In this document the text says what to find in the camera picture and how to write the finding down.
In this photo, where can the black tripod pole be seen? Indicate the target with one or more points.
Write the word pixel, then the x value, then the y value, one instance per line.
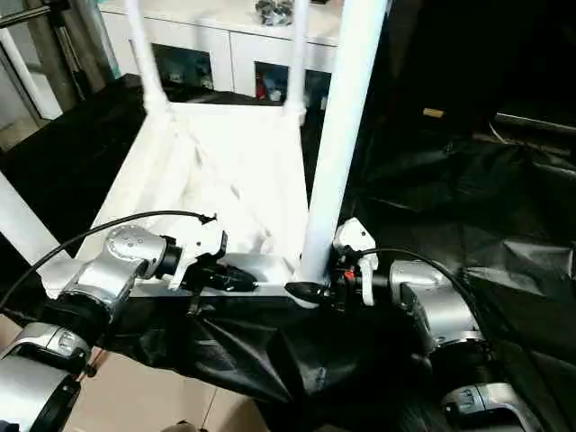
pixel 27 18

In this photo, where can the small yellow label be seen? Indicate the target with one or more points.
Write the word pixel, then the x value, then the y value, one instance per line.
pixel 433 112

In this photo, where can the white glass-door cabinet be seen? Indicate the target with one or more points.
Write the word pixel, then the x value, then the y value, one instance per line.
pixel 220 45

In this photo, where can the black mat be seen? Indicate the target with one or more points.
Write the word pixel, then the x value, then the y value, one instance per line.
pixel 279 351

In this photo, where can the white jar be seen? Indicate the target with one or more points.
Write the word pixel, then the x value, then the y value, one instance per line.
pixel 321 102
pixel 274 94

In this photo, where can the white pole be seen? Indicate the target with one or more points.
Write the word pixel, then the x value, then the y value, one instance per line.
pixel 31 76

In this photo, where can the black backdrop cloth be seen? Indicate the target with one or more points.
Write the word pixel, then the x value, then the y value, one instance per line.
pixel 486 45

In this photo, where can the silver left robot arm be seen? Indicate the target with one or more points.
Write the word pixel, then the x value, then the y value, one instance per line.
pixel 126 252

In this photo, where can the black metal bar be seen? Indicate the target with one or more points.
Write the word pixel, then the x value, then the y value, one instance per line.
pixel 535 122

